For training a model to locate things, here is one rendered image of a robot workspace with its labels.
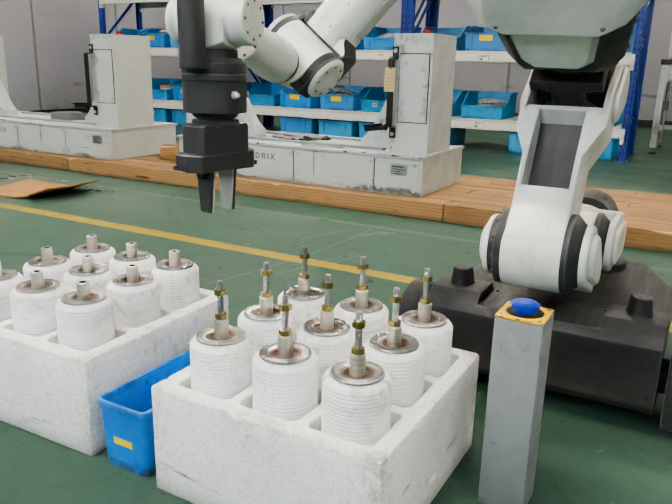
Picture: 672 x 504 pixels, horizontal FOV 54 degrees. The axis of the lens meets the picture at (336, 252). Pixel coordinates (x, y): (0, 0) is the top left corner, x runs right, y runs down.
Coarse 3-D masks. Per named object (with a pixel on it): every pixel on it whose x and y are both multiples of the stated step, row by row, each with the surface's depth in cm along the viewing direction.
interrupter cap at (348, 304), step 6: (342, 300) 117; (348, 300) 118; (354, 300) 118; (372, 300) 118; (378, 300) 118; (342, 306) 115; (348, 306) 115; (354, 306) 116; (372, 306) 115; (378, 306) 115; (354, 312) 113; (366, 312) 113; (372, 312) 113
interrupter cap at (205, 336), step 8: (208, 328) 104; (232, 328) 104; (240, 328) 104; (200, 336) 101; (208, 336) 101; (232, 336) 102; (240, 336) 101; (208, 344) 98; (216, 344) 98; (224, 344) 98; (232, 344) 99
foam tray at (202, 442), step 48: (432, 384) 104; (192, 432) 99; (240, 432) 94; (288, 432) 89; (432, 432) 99; (192, 480) 101; (240, 480) 96; (288, 480) 91; (336, 480) 87; (384, 480) 84; (432, 480) 103
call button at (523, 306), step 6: (516, 300) 97; (522, 300) 97; (528, 300) 97; (534, 300) 97; (516, 306) 96; (522, 306) 95; (528, 306) 95; (534, 306) 95; (516, 312) 96; (522, 312) 96; (528, 312) 95; (534, 312) 96
